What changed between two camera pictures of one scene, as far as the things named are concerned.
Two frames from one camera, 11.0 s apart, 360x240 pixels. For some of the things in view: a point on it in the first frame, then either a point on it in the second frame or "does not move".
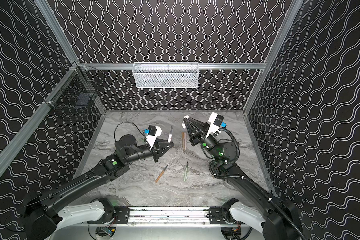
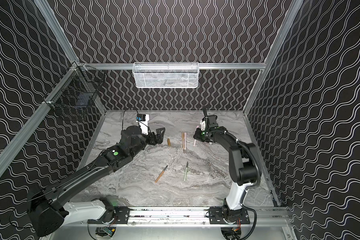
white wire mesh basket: [165, 75] does not move
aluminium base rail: [171, 216] does not move
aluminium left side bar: [24, 135] does not move
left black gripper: [155, 150] → [155, 137]
